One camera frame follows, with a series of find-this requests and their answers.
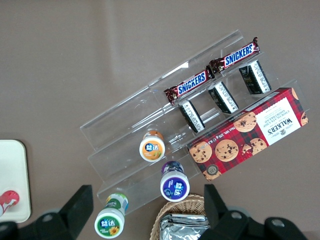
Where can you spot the silver foil snack packet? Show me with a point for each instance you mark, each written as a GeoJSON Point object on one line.
{"type": "Point", "coordinates": [182, 227]}

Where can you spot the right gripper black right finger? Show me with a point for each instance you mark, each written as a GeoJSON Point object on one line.
{"type": "Point", "coordinates": [230, 225]}

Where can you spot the purple gum bottle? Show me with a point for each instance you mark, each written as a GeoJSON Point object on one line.
{"type": "Point", "coordinates": [174, 187]}

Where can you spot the green gum bottle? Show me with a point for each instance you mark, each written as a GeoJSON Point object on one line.
{"type": "Point", "coordinates": [109, 223]}

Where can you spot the orange gum bottle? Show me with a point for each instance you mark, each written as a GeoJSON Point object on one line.
{"type": "Point", "coordinates": [152, 150]}

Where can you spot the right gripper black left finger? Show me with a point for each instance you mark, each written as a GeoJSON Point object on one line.
{"type": "Point", "coordinates": [70, 217]}

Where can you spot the Snickers chocolate bar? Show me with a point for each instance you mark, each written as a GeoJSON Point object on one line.
{"type": "Point", "coordinates": [191, 83]}
{"type": "Point", "coordinates": [237, 56]}

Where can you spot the red white drink bottle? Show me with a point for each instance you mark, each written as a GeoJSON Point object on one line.
{"type": "Point", "coordinates": [10, 198]}

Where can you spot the woven wicker basket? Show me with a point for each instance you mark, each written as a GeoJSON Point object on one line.
{"type": "Point", "coordinates": [175, 206]}

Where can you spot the clear acrylic tiered display stand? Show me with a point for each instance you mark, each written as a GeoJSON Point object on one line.
{"type": "Point", "coordinates": [120, 150]}

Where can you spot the red Walkers cookie box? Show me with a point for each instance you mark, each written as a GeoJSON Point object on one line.
{"type": "Point", "coordinates": [250, 130]}

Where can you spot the white plastic tray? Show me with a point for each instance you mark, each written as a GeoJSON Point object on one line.
{"type": "Point", "coordinates": [12, 170]}

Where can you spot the small black snack box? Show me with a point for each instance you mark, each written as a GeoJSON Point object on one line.
{"type": "Point", "coordinates": [223, 97]}
{"type": "Point", "coordinates": [192, 116]}
{"type": "Point", "coordinates": [255, 77]}

